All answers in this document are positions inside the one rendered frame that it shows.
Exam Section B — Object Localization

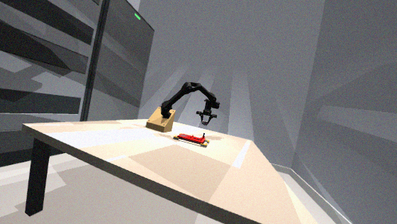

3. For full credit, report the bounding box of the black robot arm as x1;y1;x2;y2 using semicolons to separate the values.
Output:
161;82;220;119

